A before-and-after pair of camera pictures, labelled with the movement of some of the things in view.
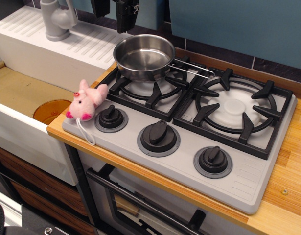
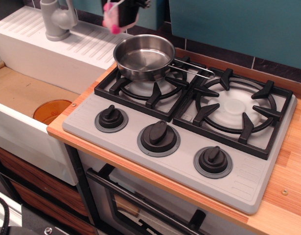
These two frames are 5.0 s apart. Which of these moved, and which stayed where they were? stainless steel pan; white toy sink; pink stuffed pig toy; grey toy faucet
Moved: pink stuffed pig toy
Stayed: stainless steel pan; grey toy faucet; white toy sink
